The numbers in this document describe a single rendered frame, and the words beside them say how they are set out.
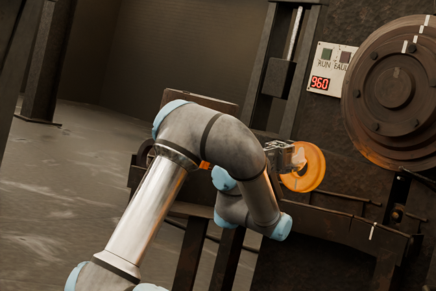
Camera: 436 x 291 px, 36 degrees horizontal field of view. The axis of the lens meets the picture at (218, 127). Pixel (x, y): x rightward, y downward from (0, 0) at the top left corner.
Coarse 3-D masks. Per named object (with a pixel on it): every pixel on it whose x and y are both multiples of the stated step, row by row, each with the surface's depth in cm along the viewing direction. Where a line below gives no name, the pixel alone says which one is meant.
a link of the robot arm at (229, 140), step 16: (224, 128) 145; (240, 128) 146; (208, 144) 145; (224, 144) 144; (240, 144) 145; (256, 144) 148; (208, 160) 148; (224, 160) 145; (240, 160) 146; (256, 160) 148; (240, 176) 150; (256, 176) 151; (256, 192) 158; (272, 192) 165; (256, 208) 165; (272, 208) 168; (256, 224) 175; (272, 224) 173; (288, 224) 176
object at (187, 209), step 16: (192, 176) 226; (208, 176) 225; (192, 192) 226; (208, 192) 225; (176, 208) 213; (192, 208) 217; (208, 208) 221; (192, 224) 213; (192, 240) 213; (192, 256) 214; (176, 272) 215; (192, 272) 214; (176, 288) 215; (192, 288) 218
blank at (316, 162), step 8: (296, 144) 203; (304, 144) 201; (312, 144) 201; (296, 152) 202; (304, 152) 200; (312, 152) 198; (320, 152) 199; (312, 160) 198; (320, 160) 197; (312, 168) 198; (320, 168) 196; (280, 176) 205; (288, 176) 203; (296, 176) 202; (304, 176) 199; (312, 176) 197; (320, 176) 197; (288, 184) 203; (296, 184) 201; (304, 184) 199; (312, 184) 197
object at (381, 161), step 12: (396, 24) 202; (408, 24) 200; (420, 24) 197; (432, 24) 194; (372, 36) 208; (360, 48) 210; (348, 72) 212; (348, 120) 210; (348, 132) 210; (360, 144) 206; (372, 156) 203; (384, 156) 200; (432, 156) 190; (396, 168) 197; (408, 168) 194; (420, 168) 192; (432, 168) 190
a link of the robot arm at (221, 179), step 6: (216, 168) 178; (222, 168) 177; (216, 174) 178; (222, 174) 177; (228, 174) 176; (216, 180) 179; (222, 180) 177; (228, 180) 176; (234, 180) 177; (216, 186) 179; (222, 186) 177; (228, 186) 176; (234, 186) 178; (228, 192) 180; (234, 192) 179; (240, 192) 180
